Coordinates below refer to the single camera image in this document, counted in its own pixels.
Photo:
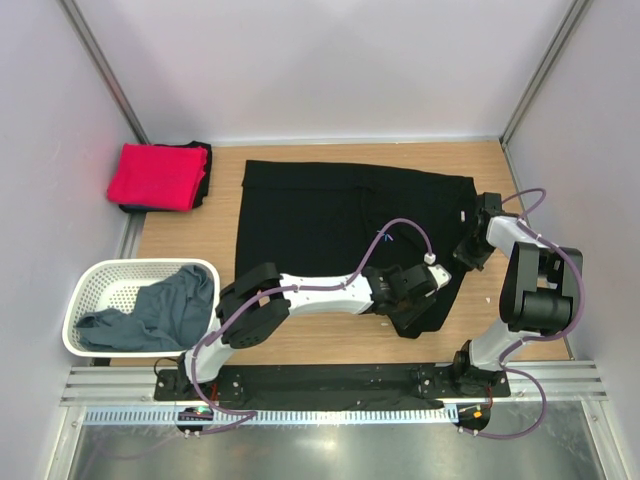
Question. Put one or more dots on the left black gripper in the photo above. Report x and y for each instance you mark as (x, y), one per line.
(420, 303)

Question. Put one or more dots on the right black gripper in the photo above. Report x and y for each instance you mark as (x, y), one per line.
(462, 255)

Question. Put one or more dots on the black t shirt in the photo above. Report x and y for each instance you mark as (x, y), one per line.
(205, 170)
(318, 220)

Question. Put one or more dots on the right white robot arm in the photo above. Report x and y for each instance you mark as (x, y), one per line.
(540, 296)

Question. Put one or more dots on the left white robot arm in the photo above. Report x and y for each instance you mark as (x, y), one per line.
(256, 304)

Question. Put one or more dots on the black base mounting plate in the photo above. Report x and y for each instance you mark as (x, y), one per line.
(332, 388)

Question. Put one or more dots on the grey blue t shirt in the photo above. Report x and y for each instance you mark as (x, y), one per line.
(169, 315)

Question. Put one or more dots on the folded red t shirt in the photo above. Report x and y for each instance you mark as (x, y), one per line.
(157, 175)

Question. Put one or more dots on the folded black t shirt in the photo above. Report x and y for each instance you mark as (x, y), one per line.
(205, 170)

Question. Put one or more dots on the white laundry basket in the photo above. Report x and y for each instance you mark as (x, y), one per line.
(115, 284)

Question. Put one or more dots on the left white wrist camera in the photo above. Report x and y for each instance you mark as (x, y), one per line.
(440, 275)

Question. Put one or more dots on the slotted grey cable duct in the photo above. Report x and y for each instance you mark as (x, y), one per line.
(199, 416)

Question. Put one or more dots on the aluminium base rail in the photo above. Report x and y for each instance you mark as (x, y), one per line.
(566, 380)

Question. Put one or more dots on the right aluminium corner post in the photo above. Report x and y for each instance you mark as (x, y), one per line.
(567, 27)

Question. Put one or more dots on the aluminium corner post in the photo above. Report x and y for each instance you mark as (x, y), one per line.
(567, 27)
(95, 53)

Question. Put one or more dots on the left aluminium corner post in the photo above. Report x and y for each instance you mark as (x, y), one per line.
(95, 53)

